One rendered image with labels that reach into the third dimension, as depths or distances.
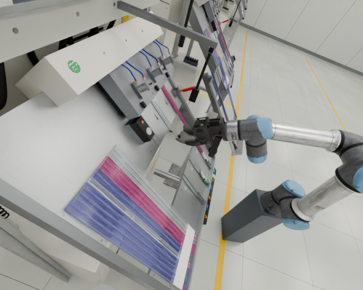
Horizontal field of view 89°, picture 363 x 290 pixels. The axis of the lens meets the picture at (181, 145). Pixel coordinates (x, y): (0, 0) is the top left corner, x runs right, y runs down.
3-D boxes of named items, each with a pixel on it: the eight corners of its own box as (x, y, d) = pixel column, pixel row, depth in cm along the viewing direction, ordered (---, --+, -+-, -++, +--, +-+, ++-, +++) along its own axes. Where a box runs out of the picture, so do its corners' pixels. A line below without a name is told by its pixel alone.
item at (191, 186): (208, 157, 109) (213, 156, 107) (174, 294, 63) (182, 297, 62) (193, 132, 99) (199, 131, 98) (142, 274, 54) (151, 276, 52)
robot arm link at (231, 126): (240, 132, 72) (239, 145, 67) (228, 132, 74) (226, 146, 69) (238, 115, 68) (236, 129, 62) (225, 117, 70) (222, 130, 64)
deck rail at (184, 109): (205, 156, 112) (215, 155, 109) (205, 159, 111) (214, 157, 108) (135, 38, 76) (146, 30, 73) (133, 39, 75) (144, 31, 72)
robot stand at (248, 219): (239, 221, 166) (279, 193, 126) (242, 243, 154) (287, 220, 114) (220, 217, 163) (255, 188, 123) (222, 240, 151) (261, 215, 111)
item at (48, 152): (173, 106, 92) (182, 103, 89) (93, 245, 46) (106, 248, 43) (133, 38, 75) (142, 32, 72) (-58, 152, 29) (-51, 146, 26)
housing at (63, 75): (137, 50, 77) (163, 33, 70) (45, 115, 43) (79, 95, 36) (125, 30, 73) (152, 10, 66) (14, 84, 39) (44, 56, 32)
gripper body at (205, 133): (195, 117, 74) (225, 114, 69) (200, 134, 79) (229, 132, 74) (190, 129, 69) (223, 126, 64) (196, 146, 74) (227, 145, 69)
